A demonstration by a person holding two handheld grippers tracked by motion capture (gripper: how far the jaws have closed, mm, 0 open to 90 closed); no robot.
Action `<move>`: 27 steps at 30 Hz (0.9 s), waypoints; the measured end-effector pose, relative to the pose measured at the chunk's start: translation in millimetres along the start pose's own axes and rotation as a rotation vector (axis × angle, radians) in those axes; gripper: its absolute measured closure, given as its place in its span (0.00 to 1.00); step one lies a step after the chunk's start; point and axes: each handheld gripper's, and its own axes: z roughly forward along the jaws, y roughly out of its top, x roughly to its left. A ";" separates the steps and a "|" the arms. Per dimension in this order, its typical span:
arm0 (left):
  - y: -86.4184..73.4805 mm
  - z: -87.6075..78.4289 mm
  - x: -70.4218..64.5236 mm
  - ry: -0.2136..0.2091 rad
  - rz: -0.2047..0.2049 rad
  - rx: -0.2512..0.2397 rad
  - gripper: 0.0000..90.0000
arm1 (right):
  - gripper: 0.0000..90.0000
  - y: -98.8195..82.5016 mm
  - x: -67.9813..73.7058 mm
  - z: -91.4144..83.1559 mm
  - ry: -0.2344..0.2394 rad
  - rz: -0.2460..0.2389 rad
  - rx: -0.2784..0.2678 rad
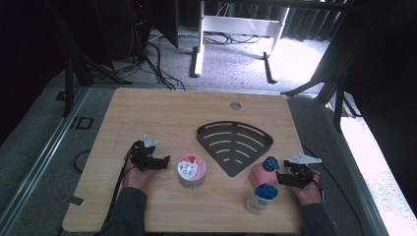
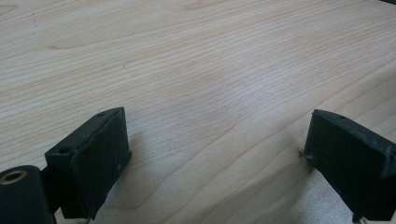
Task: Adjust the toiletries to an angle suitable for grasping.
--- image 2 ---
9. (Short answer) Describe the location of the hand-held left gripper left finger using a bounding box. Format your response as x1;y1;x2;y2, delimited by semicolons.
44;106;133;220

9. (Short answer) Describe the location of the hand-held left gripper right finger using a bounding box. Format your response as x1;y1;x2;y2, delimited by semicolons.
303;108;396;223

